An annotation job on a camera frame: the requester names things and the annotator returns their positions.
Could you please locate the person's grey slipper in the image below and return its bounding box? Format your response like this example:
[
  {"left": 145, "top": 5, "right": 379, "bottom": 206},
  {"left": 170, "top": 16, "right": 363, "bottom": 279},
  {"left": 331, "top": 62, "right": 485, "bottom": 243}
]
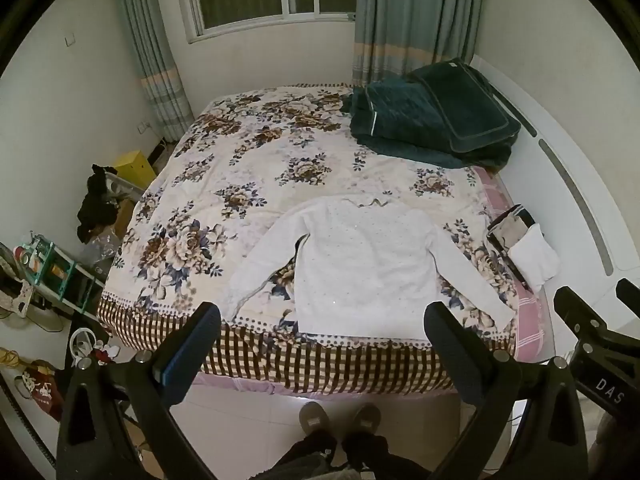
[
  {"left": 350, "top": 403, "right": 382, "bottom": 436},
  {"left": 299, "top": 401, "right": 331, "bottom": 434}
]

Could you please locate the narrow blue-green curtain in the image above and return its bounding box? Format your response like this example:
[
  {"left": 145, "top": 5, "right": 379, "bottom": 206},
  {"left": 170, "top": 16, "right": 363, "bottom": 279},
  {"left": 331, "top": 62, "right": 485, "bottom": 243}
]
[{"left": 111, "top": 0, "right": 195, "bottom": 142}]

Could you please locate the person's right forearm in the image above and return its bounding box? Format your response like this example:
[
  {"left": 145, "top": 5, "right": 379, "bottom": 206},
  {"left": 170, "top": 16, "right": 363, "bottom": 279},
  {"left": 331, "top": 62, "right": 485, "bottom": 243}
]
[{"left": 587, "top": 410, "right": 640, "bottom": 480}]

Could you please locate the wide blue-green curtain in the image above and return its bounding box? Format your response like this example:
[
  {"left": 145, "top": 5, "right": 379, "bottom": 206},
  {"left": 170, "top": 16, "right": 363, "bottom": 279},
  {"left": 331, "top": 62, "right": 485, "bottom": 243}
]
[{"left": 351, "top": 0, "right": 481, "bottom": 87}]

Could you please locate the floral printed blanket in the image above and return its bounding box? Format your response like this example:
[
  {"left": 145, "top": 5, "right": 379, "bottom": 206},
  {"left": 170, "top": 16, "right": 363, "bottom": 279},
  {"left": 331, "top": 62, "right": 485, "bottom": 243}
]
[{"left": 96, "top": 82, "right": 518, "bottom": 397}]

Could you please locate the floral fabric item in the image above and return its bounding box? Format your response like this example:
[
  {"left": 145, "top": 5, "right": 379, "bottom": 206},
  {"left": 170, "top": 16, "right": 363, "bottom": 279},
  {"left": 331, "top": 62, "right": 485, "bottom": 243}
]
[{"left": 0, "top": 280, "right": 37, "bottom": 318}]

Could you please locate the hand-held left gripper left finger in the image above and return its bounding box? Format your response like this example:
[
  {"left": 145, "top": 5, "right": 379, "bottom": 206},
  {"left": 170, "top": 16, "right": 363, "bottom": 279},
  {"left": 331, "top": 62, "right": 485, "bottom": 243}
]
[{"left": 56, "top": 301, "right": 222, "bottom": 480}]

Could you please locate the person's right grey slipper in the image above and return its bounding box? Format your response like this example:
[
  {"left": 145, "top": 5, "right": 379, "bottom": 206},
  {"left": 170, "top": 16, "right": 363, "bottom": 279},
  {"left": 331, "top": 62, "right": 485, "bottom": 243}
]
[{"left": 350, "top": 403, "right": 382, "bottom": 436}]

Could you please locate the clear plastic bag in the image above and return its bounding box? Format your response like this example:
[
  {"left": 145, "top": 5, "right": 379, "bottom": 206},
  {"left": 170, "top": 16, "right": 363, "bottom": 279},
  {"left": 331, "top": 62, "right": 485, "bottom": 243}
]
[{"left": 80, "top": 232, "right": 122, "bottom": 267}]

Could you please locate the white knit sweater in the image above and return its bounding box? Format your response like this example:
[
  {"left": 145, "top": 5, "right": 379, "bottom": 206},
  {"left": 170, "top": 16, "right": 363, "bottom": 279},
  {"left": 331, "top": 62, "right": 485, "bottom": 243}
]
[{"left": 223, "top": 195, "right": 518, "bottom": 337}]

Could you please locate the person's right leg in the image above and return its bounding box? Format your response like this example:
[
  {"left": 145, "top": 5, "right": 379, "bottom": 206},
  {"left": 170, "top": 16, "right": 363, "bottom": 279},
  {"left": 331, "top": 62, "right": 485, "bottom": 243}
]
[{"left": 342, "top": 434, "right": 432, "bottom": 480}]

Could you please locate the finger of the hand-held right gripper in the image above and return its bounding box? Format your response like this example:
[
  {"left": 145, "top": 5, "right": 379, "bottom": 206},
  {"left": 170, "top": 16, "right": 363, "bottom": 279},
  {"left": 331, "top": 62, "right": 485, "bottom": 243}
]
[
  {"left": 615, "top": 277, "right": 640, "bottom": 313},
  {"left": 553, "top": 285, "right": 628, "bottom": 361}
]

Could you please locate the person's left grey slipper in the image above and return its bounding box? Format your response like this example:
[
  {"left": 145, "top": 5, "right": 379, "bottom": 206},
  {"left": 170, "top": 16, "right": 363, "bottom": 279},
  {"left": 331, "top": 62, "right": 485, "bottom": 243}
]
[{"left": 299, "top": 401, "right": 331, "bottom": 434}]

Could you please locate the dark green quilt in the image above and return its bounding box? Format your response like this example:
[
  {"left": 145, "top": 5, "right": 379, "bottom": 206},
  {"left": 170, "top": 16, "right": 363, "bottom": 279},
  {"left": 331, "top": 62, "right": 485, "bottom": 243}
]
[{"left": 342, "top": 62, "right": 521, "bottom": 171}]

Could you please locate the black clothing pile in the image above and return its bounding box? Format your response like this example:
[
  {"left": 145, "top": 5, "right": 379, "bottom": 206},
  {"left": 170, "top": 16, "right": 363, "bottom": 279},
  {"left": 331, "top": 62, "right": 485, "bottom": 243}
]
[{"left": 76, "top": 163, "right": 126, "bottom": 243}]

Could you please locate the yellow box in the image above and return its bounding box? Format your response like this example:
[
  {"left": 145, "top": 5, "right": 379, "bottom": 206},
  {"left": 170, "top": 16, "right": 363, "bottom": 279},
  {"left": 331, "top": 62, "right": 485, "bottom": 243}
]
[{"left": 114, "top": 150, "right": 158, "bottom": 191}]

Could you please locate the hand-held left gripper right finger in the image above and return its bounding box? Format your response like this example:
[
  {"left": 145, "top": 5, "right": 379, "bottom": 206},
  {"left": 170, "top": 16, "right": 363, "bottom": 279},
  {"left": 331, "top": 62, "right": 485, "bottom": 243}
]
[{"left": 423, "top": 301, "right": 588, "bottom": 480}]

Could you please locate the red printed bag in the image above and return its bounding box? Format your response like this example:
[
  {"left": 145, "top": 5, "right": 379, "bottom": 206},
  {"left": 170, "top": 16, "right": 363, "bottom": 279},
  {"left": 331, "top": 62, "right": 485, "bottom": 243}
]
[{"left": 14, "top": 360, "right": 66, "bottom": 422}]

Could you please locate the teal shelf rack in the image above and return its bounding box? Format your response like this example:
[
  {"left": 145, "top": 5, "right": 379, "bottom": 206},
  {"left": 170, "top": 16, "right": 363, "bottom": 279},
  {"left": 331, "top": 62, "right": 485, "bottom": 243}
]
[{"left": 15, "top": 232, "right": 106, "bottom": 315}]

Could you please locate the small folded white cloth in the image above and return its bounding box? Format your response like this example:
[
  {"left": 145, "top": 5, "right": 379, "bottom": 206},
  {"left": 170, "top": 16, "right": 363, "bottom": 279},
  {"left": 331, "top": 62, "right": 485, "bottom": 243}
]
[{"left": 507, "top": 223, "right": 561, "bottom": 287}]

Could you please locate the white curved headboard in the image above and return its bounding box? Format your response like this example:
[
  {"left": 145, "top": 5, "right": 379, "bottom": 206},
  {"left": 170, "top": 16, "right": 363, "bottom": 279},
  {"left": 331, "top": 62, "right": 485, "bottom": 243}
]
[{"left": 470, "top": 54, "right": 640, "bottom": 311}]

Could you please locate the dark green pillow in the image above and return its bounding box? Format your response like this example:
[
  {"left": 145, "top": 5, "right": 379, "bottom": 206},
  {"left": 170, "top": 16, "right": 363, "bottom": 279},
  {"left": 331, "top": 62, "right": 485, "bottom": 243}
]
[{"left": 407, "top": 59, "right": 522, "bottom": 153}]

